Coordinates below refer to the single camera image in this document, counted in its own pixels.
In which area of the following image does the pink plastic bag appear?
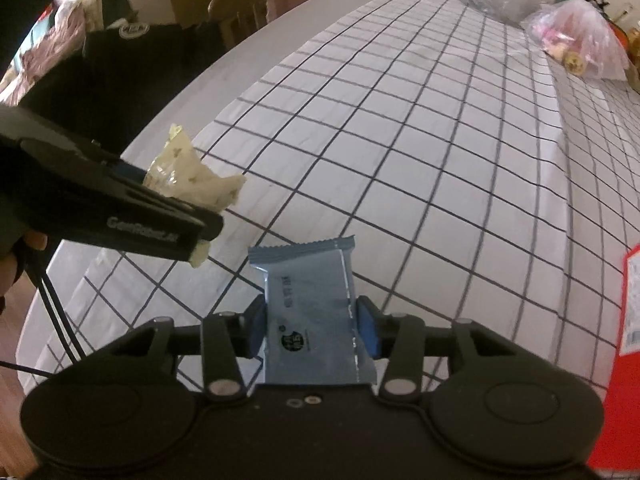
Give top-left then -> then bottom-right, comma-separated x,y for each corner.
520,0 -> 632,82

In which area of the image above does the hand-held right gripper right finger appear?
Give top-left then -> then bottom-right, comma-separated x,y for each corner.
356,296 -> 507,404

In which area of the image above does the person's left hand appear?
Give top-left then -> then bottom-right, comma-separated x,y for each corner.
0,233 -> 49,312

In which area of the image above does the red cardboard box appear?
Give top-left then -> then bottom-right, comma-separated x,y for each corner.
585,245 -> 640,474

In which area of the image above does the pink patterned cloth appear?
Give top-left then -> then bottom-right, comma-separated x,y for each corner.
0,2 -> 87,97

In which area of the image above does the cream snack packet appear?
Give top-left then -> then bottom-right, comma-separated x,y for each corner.
142,124 -> 247,269

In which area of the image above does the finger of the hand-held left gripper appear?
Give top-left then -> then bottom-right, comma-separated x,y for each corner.
90,152 -> 150,192
122,187 -> 225,242

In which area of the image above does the black cable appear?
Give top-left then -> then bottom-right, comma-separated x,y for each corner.
0,252 -> 89,377

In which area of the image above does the blue snack packet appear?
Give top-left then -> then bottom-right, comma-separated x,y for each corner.
248,235 -> 377,386

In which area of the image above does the checked white tablecloth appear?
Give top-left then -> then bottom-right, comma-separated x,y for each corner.
17,0 -> 640,401

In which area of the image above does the black jacket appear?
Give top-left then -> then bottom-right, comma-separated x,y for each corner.
20,20 -> 227,162

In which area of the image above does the wooden chair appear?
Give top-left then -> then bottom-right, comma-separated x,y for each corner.
207,0 -> 359,52

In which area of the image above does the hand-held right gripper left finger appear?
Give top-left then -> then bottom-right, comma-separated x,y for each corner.
107,296 -> 269,404

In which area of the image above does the olive cloth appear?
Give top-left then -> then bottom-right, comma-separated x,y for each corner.
80,0 -> 134,26

